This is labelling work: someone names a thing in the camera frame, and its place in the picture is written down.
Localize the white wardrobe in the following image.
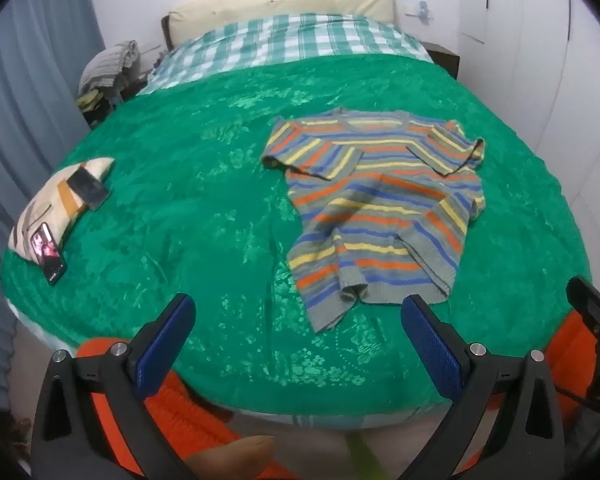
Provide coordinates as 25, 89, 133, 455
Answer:
457, 0, 600, 281

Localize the green checkered pillow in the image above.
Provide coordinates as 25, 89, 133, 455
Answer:
136, 13, 435, 97

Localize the smartphone with lit screen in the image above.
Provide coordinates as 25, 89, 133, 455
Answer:
30, 221, 68, 287

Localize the striped knit sweater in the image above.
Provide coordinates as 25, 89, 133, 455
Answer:
261, 108, 487, 335

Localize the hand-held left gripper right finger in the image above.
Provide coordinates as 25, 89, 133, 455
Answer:
399, 294, 566, 480

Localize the black phone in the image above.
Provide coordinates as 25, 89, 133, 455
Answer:
66, 165, 112, 212

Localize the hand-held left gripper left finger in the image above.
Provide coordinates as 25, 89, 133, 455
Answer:
30, 292, 201, 480

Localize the green floral bedspread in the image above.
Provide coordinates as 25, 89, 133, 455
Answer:
0, 54, 593, 413

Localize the grey-blue curtain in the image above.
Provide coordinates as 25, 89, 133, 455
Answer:
0, 0, 106, 476

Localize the pile of clothes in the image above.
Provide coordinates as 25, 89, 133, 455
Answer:
76, 39, 142, 111

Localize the cream padded headboard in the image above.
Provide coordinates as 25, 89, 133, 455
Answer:
161, 0, 397, 52

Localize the person's bare leg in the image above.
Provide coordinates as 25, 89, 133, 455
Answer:
186, 435, 277, 480

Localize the person's orange knit clothing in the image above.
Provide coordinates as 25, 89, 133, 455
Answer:
74, 310, 600, 480

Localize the patterned cream pillow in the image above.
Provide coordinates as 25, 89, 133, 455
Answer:
7, 156, 117, 266

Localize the wall socket with blue plug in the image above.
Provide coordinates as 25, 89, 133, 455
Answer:
404, 1, 435, 25

